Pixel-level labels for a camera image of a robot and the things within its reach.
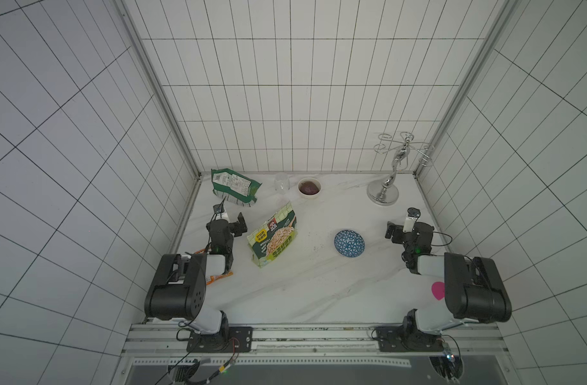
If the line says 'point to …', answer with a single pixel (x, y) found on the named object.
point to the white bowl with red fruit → (309, 187)
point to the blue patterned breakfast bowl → (350, 243)
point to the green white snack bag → (236, 188)
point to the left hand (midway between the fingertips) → (229, 218)
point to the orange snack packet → (214, 277)
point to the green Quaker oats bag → (273, 237)
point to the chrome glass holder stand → (382, 193)
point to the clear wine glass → (281, 183)
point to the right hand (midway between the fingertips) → (392, 219)
